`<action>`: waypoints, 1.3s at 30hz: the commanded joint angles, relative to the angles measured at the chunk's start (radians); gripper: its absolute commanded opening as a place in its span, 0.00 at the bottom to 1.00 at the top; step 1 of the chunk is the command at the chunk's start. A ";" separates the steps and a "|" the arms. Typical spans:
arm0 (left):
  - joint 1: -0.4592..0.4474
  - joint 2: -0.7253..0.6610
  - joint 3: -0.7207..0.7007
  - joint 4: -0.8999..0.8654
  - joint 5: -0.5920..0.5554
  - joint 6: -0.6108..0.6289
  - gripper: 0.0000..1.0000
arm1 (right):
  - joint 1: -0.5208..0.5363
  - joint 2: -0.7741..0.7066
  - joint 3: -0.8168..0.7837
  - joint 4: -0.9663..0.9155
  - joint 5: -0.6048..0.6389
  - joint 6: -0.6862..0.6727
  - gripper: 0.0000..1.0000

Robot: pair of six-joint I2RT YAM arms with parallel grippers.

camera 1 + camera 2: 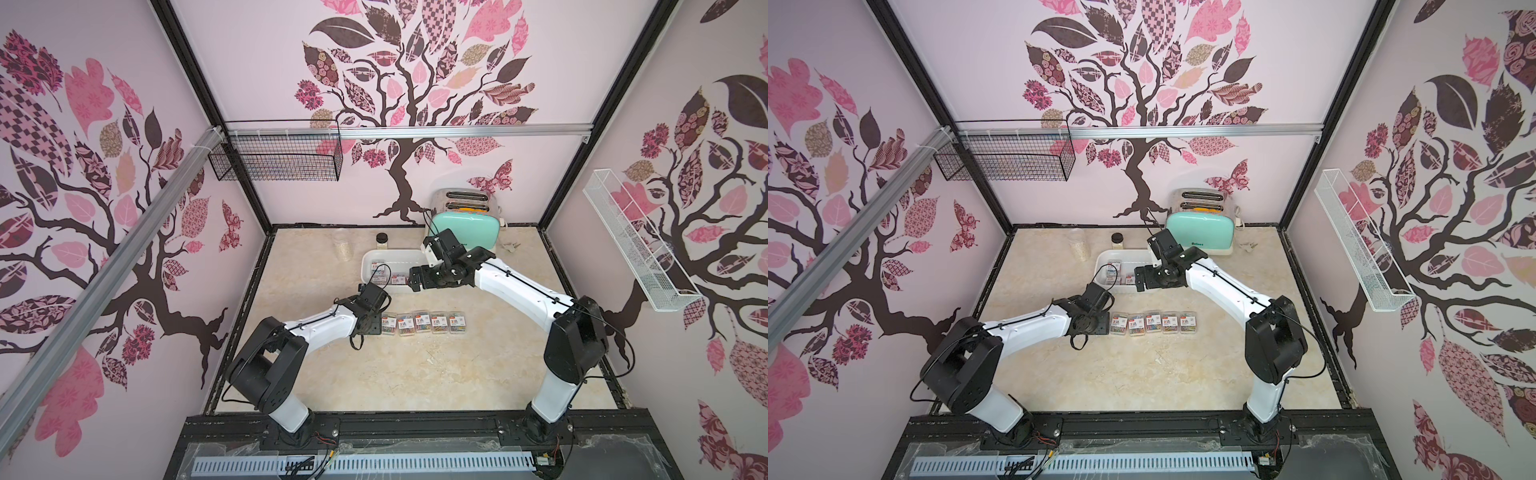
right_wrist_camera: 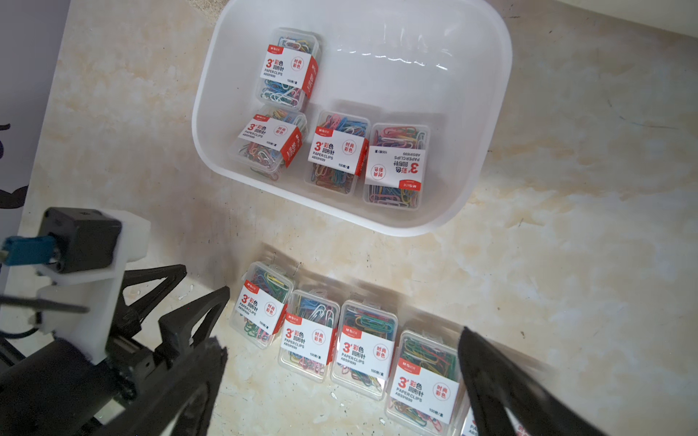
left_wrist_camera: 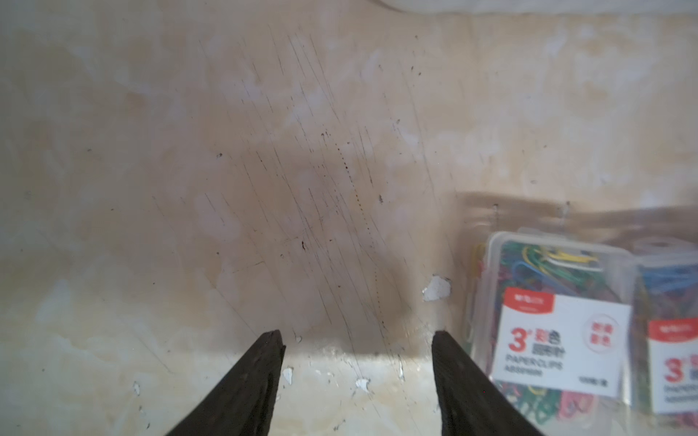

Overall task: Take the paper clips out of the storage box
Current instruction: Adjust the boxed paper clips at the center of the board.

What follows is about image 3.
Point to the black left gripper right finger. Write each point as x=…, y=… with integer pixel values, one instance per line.
x=469, y=403

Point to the paper clip box side-left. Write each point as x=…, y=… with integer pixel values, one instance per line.
x=664, y=337

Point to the paper clip box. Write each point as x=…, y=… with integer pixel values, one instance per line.
x=550, y=329

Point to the white plastic storage box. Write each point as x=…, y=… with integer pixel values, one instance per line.
x=547, y=7

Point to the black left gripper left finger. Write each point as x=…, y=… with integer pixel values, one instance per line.
x=242, y=403

